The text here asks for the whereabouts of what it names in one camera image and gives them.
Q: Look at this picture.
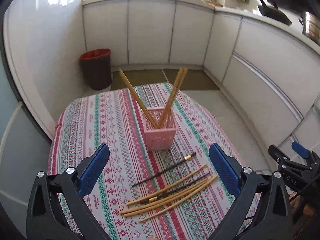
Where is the black chopstick gold band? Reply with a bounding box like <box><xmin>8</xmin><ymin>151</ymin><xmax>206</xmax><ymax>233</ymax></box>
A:
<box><xmin>139</xmin><ymin>172</ymin><xmax>210</xmax><ymax>205</ymax></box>
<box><xmin>131</xmin><ymin>152</ymin><xmax>196</xmax><ymax>187</ymax></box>

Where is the patterned tablecloth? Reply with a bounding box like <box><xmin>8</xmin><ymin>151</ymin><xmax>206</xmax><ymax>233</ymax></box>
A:
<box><xmin>48</xmin><ymin>89</ymin><xmax>240</xmax><ymax>239</ymax></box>

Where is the pink perforated utensil holder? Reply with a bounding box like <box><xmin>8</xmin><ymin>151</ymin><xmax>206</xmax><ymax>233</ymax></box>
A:
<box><xmin>140</xmin><ymin>109</ymin><xmax>178</xmax><ymax>152</ymax></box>

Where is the olive floor mat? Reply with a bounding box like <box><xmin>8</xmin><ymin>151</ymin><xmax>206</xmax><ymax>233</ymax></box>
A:
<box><xmin>110</xmin><ymin>68</ymin><xmax>169</xmax><ymax>91</ymax></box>
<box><xmin>162</xmin><ymin>68</ymin><xmax>221</xmax><ymax>91</ymax></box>

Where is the dark bin with red liner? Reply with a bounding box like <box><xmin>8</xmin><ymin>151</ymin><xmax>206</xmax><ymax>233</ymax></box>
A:
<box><xmin>79</xmin><ymin>48</ymin><xmax>112</xmax><ymax>90</ymax></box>

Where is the steel steamer pot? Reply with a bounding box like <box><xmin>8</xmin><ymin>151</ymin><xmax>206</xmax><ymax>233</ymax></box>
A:
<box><xmin>299</xmin><ymin>11</ymin><xmax>319</xmax><ymax>44</ymax></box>

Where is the black wok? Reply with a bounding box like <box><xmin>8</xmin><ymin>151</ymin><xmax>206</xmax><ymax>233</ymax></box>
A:
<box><xmin>258</xmin><ymin>0</ymin><xmax>292</xmax><ymax>26</ymax></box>

